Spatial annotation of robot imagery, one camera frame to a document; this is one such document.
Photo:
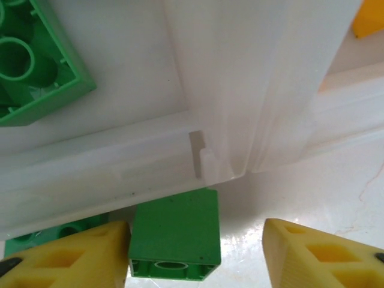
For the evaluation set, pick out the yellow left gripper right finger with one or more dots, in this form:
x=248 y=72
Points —
x=324 y=264

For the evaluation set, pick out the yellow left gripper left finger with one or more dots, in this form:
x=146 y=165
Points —
x=66 y=264

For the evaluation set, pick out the green sloped lego brick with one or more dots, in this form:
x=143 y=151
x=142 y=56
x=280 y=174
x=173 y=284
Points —
x=177 y=225

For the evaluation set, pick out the yellow lego plate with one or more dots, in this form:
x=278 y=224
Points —
x=370 y=18

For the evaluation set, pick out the long green lego brick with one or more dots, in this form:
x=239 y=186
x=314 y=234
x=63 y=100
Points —
x=72 y=229

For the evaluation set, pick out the white plastic bin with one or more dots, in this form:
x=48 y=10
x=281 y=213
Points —
x=135 y=60
x=345 y=114

